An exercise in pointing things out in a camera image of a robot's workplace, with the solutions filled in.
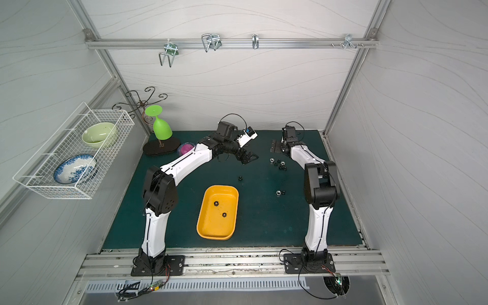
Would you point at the black metal cup stand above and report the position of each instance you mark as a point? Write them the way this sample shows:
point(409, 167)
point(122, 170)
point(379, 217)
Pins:
point(155, 147)

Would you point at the metal hook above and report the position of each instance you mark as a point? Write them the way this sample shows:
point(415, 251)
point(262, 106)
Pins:
point(211, 42)
point(348, 43)
point(170, 51)

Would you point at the light green bowl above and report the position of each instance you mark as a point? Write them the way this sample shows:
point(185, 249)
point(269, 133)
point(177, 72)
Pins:
point(101, 135)

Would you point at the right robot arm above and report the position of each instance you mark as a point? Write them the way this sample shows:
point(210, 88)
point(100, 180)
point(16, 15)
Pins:
point(321, 191)

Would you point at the purple ball in bowl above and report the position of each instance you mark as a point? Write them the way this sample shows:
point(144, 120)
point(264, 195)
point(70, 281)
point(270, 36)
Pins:
point(185, 148)

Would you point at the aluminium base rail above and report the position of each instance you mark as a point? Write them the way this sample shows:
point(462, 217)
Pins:
point(234, 262)

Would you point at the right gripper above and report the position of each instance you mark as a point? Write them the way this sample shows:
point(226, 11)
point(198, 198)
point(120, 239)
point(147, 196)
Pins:
point(277, 145)

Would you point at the aluminium crossbar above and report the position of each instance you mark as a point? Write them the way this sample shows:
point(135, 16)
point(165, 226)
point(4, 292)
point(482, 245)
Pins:
point(227, 44)

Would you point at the metal hook middle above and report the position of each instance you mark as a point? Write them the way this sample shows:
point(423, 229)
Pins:
point(211, 42)

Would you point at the yellow plastic storage box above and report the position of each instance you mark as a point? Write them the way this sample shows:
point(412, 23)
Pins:
point(211, 225)

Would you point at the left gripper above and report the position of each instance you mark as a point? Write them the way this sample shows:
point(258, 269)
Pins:
point(241, 154)

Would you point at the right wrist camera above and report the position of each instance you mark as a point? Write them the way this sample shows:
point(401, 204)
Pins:
point(289, 134)

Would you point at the metal hook left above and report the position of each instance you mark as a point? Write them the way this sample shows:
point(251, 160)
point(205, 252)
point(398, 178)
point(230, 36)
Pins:
point(170, 51)

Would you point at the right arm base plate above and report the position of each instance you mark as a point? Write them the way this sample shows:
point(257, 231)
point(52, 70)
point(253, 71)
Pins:
point(297, 263)

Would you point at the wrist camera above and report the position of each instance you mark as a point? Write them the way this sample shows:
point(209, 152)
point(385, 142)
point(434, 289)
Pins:
point(248, 134)
point(289, 134)

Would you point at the metal bracket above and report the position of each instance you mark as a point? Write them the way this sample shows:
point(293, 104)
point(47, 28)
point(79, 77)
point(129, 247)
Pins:
point(255, 41)

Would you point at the white wire basket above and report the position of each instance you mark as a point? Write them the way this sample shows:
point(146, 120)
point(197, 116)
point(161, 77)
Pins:
point(37, 173)

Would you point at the blue white patterned bowl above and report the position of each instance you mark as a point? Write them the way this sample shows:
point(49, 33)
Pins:
point(78, 169)

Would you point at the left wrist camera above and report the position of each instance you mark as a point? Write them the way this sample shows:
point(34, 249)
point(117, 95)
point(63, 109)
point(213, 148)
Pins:
point(248, 134)

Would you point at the white slotted cable duct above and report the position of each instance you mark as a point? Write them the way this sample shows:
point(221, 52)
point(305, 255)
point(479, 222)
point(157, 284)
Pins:
point(201, 285)

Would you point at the black nut cluster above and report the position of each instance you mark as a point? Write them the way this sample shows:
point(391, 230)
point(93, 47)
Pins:
point(281, 165)

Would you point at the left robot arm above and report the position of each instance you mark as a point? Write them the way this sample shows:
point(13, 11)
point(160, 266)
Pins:
point(160, 187)

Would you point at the metal hook right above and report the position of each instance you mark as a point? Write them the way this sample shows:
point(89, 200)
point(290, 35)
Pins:
point(348, 43)

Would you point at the green plastic goblet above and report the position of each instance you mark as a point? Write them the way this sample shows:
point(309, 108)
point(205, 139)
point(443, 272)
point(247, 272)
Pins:
point(161, 128)

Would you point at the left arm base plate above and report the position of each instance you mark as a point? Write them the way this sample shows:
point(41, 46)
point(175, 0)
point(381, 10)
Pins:
point(172, 265)

